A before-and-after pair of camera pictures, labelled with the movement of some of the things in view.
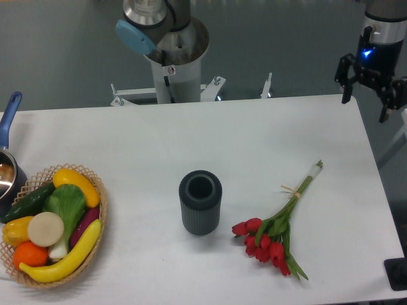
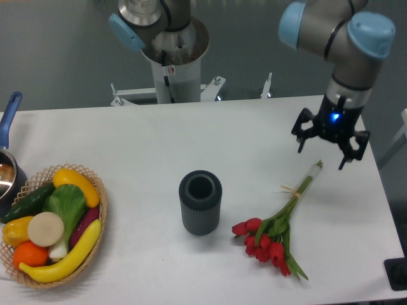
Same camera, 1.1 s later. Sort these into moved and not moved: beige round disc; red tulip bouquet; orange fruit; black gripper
Moved: black gripper
Not moved: beige round disc; red tulip bouquet; orange fruit
